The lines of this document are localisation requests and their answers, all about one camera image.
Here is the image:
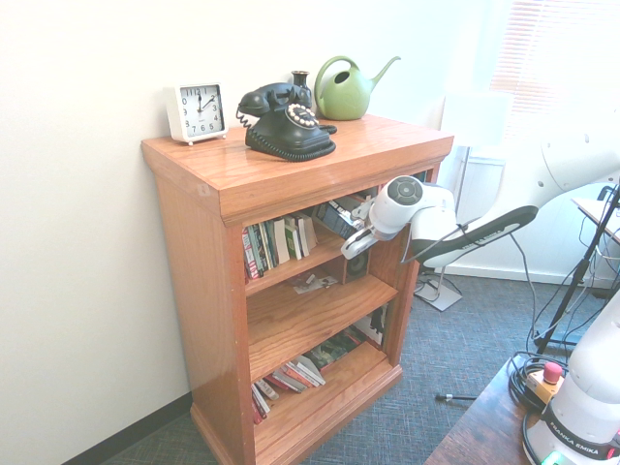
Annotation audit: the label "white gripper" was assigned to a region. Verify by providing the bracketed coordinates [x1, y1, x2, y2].
[340, 201, 388, 262]

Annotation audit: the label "blue paperback book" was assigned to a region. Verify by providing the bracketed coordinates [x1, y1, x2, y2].
[312, 193, 372, 242]

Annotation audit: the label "small wooden speaker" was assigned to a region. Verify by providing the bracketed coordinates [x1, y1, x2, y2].
[341, 246, 372, 286]

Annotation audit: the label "white paperback book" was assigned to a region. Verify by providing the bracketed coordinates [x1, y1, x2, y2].
[294, 214, 312, 259]
[272, 217, 293, 266]

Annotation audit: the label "loose photo prints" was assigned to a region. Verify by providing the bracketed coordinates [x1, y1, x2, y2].
[292, 272, 340, 295]

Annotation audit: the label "black rotary telephone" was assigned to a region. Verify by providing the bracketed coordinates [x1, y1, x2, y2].
[235, 108, 339, 164]

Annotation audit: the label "green spine book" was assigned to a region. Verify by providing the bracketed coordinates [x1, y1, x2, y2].
[260, 221, 277, 271]

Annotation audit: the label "white illustrated large book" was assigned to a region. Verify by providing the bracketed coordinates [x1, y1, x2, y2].
[356, 303, 389, 351]

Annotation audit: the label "striped spine book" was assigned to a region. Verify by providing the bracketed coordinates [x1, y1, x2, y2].
[249, 225, 266, 278]

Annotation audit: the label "black rotary telephone base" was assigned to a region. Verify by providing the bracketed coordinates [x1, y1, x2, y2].
[244, 101, 338, 163]

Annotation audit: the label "green plastic watering can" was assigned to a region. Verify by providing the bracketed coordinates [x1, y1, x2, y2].
[313, 54, 402, 121]

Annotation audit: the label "dark green cover book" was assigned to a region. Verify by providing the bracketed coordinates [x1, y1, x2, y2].
[302, 327, 368, 373]

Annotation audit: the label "black ceramic vase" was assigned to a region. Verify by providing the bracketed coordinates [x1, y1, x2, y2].
[290, 70, 314, 107]

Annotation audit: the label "black telephone handset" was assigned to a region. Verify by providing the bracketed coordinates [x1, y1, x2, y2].
[236, 81, 311, 117]

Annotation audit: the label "white thin book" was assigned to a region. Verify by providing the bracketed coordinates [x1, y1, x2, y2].
[285, 356, 326, 388]

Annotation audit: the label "orange thin book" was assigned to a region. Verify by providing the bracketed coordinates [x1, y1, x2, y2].
[273, 362, 316, 391]

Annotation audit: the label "wooden bookshelf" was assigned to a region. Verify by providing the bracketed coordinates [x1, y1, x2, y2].
[140, 113, 455, 465]

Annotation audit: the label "dark red spine book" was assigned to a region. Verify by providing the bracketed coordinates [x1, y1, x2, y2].
[264, 370, 304, 394]

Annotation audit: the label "white square alarm clock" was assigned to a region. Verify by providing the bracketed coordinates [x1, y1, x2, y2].
[167, 82, 229, 146]

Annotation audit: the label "white brown cover book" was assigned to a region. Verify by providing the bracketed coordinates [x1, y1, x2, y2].
[250, 385, 266, 426]

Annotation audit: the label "light wooden board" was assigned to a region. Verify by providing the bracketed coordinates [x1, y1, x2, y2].
[571, 196, 620, 243]

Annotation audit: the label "dark wooden table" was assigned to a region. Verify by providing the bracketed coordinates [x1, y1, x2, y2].
[424, 356, 553, 465]

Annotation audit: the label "black clamp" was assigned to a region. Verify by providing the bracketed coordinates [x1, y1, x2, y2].
[596, 182, 620, 210]

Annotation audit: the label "red emergency stop button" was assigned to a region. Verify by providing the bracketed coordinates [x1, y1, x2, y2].
[525, 360, 567, 404]

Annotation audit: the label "window blinds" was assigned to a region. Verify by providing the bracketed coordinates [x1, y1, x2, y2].
[488, 0, 620, 144]

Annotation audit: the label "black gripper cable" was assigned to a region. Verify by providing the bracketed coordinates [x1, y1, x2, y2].
[400, 218, 488, 265]

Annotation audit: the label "grey hanging cable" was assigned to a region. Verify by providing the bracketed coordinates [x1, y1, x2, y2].
[508, 234, 542, 343]

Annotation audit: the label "black camera tripod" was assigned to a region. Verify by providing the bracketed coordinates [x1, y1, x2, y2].
[534, 181, 620, 357]

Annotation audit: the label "black coiled cable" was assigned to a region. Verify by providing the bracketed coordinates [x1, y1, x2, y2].
[507, 352, 551, 418]

